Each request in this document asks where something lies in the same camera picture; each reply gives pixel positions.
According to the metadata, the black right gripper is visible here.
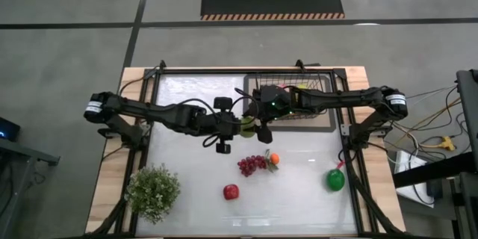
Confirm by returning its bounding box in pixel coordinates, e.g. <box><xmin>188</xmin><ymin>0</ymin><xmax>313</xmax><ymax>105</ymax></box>
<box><xmin>243</xmin><ymin>84</ymin><xmax>298</xmax><ymax>145</ymax></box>

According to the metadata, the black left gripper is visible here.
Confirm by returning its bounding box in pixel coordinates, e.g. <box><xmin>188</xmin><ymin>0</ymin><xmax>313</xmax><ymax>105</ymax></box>
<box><xmin>203</xmin><ymin>96</ymin><xmax>258</xmax><ymax>155</ymax></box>

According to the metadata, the green pear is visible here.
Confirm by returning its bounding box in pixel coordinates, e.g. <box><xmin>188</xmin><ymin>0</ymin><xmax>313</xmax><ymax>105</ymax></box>
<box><xmin>240</xmin><ymin>117</ymin><xmax>258</xmax><ymax>139</ymax></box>

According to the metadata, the red grape bunch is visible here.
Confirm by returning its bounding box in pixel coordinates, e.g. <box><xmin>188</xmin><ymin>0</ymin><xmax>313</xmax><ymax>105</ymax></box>
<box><xmin>237</xmin><ymin>154</ymin><xmax>269</xmax><ymax>178</ymax></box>

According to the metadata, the small orange with leaves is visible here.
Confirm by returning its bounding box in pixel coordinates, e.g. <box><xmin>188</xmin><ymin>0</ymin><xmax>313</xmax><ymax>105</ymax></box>
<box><xmin>264</xmin><ymin>148</ymin><xmax>281</xmax><ymax>173</ymax></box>

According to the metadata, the red nectarine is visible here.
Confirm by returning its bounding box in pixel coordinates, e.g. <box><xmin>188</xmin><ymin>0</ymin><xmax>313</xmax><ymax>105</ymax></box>
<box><xmin>223</xmin><ymin>183</ymin><xmax>240</xmax><ymax>201</ymax></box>

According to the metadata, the green bell pepper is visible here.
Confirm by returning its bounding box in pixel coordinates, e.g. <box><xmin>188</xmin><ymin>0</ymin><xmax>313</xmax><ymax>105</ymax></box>
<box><xmin>326</xmin><ymin>167</ymin><xmax>346</xmax><ymax>193</ymax></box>

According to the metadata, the black hazard-striped floor mat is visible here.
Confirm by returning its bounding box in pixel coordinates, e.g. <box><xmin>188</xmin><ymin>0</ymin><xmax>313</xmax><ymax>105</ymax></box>
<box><xmin>200</xmin><ymin>0</ymin><xmax>346</xmax><ymax>22</ymax></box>

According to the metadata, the potted green plant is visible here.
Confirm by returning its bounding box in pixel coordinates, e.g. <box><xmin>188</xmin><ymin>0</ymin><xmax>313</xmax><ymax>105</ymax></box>
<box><xmin>125</xmin><ymin>163</ymin><xmax>181</xmax><ymax>226</ymax></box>

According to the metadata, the white box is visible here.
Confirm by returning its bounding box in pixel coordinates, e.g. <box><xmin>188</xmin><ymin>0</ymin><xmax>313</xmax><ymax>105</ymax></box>
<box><xmin>388</xmin><ymin>149</ymin><xmax>436</xmax><ymax>208</ymax></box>

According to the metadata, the yellow power adapter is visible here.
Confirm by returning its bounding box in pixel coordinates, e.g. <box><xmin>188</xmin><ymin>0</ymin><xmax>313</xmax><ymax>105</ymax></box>
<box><xmin>420</xmin><ymin>136</ymin><xmax>457</xmax><ymax>152</ymax></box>

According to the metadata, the dark grey equipment cart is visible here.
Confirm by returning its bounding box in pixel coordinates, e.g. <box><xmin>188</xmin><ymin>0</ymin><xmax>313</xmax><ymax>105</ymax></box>
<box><xmin>391</xmin><ymin>69</ymin><xmax>478</xmax><ymax>239</ymax></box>

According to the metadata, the grey metal stand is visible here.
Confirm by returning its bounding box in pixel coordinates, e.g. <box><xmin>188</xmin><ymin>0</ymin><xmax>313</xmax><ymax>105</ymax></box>
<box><xmin>0</xmin><ymin>137</ymin><xmax>60</xmax><ymax>239</ymax></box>

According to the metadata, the black device with blue light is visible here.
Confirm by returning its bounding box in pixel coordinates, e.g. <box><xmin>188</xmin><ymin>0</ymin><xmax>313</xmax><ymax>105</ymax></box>
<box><xmin>0</xmin><ymin>117</ymin><xmax>22</xmax><ymax>143</ymax></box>

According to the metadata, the black wire basket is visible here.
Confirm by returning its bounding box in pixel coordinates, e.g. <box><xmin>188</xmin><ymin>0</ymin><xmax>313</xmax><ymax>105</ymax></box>
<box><xmin>248</xmin><ymin>72</ymin><xmax>329</xmax><ymax>122</ymax></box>

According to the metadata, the black metal table frame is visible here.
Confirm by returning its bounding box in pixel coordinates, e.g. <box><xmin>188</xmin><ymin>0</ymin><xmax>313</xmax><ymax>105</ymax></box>
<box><xmin>84</xmin><ymin>59</ymin><xmax>406</xmax><ymax>239</ymax></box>

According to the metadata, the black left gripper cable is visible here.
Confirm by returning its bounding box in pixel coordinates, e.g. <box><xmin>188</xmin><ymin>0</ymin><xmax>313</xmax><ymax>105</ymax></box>
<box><xmin>179</xmin><ymin>98</ymin><xmax>221</xmax><ymax>149</ymax></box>

